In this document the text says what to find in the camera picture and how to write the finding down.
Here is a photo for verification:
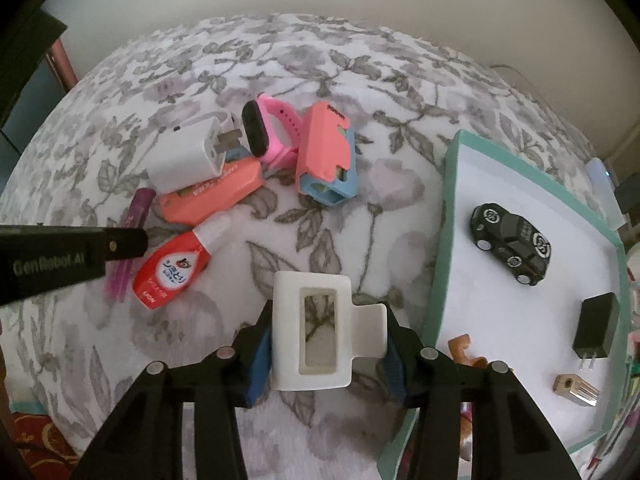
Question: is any white power strip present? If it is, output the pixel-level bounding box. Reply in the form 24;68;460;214
585;157;626;231

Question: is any thin white cable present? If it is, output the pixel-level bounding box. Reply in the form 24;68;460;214
487;62;546;106

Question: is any black power adapter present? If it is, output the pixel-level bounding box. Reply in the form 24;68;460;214
615;172;640;211

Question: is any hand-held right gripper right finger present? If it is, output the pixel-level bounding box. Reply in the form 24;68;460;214
382;305;583;480

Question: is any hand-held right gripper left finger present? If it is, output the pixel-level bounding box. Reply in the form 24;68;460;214
70;300;276;480

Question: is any teal shallow box tray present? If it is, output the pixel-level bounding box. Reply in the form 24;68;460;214
375;130;628;480

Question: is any red patterned rug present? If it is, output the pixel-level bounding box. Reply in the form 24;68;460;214
10;410;83;480

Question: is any black plug charger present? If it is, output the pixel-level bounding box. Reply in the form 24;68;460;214
571;292;621;373

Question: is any orange case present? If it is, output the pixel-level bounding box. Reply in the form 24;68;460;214
160;156;264;224

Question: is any gold metal clip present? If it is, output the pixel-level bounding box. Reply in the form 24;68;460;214
552;374;601;409

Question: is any purple tube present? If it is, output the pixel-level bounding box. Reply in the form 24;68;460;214
104;188;153;302

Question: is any pink and blue toy knife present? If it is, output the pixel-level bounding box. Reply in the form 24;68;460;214
295;101;357;207

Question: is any orange duck toy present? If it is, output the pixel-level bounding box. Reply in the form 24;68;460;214
447;335;490;371

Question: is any wooden furniture frame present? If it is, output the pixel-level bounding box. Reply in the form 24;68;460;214
42;37;81;91

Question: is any pink kids smartwatch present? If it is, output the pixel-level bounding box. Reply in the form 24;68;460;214
241;92;305;176

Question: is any white plastic hair clip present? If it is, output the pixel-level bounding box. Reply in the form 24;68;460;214
270;271;388;392

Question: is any white plug charger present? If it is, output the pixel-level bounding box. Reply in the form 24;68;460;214
147;111;244;196

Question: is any teal cabinet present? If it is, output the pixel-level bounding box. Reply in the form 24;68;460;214
0;55;66;181

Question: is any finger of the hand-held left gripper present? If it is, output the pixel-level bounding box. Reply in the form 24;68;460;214
100;227;149;264

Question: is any black toy car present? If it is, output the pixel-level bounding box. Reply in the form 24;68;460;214
469;202;553;287

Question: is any red squeeze bottle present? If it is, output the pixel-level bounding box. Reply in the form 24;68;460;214
132;210;235;312

